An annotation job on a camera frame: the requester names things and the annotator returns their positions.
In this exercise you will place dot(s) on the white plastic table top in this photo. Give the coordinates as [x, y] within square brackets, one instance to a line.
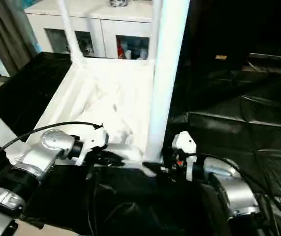
[101, 93]

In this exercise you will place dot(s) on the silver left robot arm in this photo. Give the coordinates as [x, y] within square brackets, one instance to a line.
[51, 142]

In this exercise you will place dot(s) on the black mat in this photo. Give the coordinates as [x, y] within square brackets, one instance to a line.
[241, 110]

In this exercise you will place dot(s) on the white glass-door cabinet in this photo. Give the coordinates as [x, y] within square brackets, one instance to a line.
[93, 22]

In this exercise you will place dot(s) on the dark low bench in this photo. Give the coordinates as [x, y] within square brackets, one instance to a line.
[273, 59]

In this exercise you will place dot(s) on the black speaker with gold label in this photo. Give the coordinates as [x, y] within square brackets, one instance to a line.
[248, 27]

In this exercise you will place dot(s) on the clear glass jar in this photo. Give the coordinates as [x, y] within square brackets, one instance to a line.
[118, 3]

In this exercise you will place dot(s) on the grey-brown curtain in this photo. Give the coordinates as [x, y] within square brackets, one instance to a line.
[7, 34]

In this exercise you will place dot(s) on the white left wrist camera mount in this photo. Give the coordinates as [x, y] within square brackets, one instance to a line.
[96, 140]

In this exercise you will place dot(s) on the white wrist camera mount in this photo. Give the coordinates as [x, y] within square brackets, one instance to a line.
[96, 140]
[187, 142]

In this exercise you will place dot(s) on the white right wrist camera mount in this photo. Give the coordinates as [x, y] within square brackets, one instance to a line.
[187, 142]

